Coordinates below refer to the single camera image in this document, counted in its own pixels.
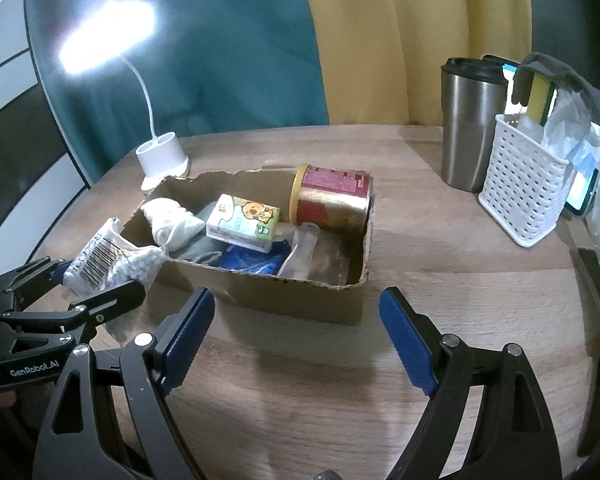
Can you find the white desk lamp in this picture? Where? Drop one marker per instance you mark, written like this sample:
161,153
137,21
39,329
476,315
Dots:
162,160

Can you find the white cloth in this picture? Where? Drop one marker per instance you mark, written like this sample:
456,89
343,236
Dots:
172,220

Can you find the blue tissue packet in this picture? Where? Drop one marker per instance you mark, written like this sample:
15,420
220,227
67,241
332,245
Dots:
250,260

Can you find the clear plastic bag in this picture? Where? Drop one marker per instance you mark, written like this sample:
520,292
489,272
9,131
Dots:
572,120

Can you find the cartoon print tissue pack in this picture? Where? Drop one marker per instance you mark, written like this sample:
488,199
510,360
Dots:
240,220

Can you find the white barcode packet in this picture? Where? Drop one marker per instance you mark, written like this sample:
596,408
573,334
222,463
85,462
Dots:
100,260

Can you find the white perforated basket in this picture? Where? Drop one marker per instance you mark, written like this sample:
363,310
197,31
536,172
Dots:
515,185

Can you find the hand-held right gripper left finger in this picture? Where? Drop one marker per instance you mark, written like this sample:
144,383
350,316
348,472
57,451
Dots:
185,340

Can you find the dark grey curtain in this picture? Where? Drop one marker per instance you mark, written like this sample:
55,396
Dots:
570,5

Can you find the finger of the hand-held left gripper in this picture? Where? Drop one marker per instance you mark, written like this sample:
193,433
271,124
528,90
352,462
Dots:
35,275
110,300

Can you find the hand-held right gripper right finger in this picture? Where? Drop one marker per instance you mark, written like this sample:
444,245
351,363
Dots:
407,340

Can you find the red and gold can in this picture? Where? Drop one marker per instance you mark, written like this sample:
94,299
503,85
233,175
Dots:
330,205

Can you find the yellow curtain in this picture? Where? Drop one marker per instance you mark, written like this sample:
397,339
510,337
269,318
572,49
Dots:
390,35

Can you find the teal curtain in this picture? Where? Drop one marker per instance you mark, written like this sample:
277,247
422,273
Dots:
230,35

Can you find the steel tumbler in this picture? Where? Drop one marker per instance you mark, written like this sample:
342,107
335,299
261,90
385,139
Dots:
467,130

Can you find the clear snack bag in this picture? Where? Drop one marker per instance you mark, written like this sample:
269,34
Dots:
325,260

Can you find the yellow sponge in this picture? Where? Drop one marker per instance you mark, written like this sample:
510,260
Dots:
540,97

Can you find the cardboard box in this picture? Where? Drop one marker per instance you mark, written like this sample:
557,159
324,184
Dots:
280,295

